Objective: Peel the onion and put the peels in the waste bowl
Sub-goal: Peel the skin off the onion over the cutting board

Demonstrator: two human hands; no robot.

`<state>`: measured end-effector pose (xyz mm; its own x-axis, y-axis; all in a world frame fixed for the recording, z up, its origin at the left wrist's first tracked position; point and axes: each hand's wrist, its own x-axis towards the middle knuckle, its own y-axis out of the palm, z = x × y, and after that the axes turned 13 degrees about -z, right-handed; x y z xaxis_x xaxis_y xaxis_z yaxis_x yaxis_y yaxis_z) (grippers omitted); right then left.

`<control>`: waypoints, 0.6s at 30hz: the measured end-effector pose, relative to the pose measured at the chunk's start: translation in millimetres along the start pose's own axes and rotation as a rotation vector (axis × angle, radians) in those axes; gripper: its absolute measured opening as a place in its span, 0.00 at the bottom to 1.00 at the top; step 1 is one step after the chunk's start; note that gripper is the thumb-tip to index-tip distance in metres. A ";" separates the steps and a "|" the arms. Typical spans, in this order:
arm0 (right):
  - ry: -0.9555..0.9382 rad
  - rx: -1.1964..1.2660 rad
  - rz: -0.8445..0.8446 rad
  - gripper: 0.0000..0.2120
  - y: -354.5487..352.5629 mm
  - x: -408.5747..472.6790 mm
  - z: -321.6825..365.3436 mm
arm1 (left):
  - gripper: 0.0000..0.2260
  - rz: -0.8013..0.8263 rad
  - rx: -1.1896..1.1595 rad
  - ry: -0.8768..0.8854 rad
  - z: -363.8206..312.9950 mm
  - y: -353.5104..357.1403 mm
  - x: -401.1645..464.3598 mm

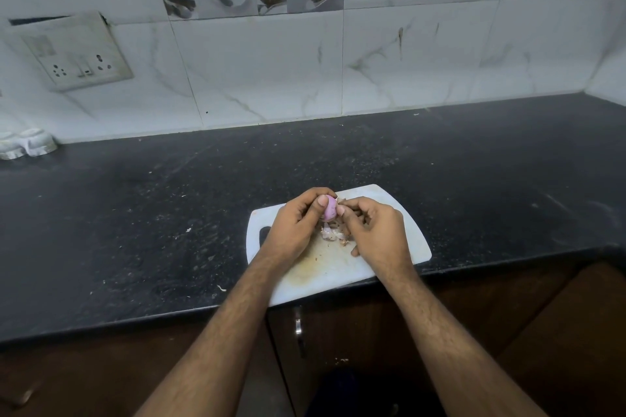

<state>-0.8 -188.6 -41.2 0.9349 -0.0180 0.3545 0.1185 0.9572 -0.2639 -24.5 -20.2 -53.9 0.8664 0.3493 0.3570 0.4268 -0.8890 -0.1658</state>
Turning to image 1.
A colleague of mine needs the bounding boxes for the person's dark trousers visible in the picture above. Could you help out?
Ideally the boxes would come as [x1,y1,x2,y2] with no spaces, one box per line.
[305,366,447,417]

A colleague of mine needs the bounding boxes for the white wall socket plate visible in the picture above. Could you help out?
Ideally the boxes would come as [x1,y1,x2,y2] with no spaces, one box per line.
[2,10,134,93]

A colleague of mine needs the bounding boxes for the person's left forearm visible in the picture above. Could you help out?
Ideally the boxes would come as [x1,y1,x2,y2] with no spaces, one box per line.
[134,255,290,417]

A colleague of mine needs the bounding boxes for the person's left hand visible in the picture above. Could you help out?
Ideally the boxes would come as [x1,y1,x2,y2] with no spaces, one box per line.
[261,186,339,267]

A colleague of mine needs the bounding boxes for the person's right hand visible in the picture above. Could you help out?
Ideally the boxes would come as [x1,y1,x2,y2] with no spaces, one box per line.
[336,196,417,287]

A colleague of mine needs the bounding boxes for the white plastic cutting board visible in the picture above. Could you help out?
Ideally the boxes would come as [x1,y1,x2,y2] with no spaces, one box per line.
[246,184,433,308]

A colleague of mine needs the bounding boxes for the small pink onion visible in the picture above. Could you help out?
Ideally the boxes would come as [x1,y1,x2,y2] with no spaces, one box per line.
[320,195,339,223]

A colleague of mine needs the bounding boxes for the metal cabinet door handle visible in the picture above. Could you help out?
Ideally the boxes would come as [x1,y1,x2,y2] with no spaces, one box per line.
[293,306,307,360]

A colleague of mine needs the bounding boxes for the person's right forearm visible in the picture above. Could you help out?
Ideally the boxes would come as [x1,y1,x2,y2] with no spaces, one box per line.
[381,265,548,417]

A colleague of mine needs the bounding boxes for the white scalloped ceramic cup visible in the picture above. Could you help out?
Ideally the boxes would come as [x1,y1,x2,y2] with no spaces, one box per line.
[0,132,26,162]
[18,128,59,158]

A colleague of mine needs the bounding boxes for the onion peel scraps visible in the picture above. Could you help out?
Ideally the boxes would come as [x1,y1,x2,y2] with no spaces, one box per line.
[320,223,351,247]

